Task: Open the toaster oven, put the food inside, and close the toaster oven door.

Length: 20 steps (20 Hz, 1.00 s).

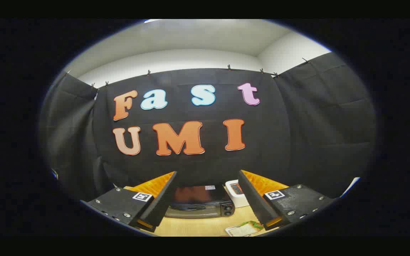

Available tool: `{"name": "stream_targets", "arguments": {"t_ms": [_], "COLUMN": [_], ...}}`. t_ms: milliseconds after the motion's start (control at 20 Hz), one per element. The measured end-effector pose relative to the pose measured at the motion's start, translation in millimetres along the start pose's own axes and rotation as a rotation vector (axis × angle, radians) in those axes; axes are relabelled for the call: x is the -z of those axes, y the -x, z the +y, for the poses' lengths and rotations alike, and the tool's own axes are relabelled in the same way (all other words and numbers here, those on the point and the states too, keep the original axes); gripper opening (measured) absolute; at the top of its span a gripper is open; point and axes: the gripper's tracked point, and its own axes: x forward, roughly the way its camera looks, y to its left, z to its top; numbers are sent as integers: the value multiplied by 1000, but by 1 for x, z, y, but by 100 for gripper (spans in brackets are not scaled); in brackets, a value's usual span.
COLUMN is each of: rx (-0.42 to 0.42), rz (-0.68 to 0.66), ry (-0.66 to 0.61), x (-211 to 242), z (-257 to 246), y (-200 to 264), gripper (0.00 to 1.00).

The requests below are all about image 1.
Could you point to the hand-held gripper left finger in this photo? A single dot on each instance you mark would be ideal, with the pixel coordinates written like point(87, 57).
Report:
point(162, 202)

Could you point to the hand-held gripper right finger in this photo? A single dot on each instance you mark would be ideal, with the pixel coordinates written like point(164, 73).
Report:
point(253, 197)

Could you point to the lettuce sandwich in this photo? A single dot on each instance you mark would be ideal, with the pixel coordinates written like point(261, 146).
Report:
point(246, 229)

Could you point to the black toaster oven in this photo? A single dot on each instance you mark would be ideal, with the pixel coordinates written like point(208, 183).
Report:
point(198, 199)

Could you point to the white bread toaster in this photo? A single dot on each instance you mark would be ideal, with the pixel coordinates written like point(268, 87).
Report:
point(238, 200)

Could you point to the row of black cloth clips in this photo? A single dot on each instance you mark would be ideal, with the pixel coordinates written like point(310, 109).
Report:
point(229, 67)

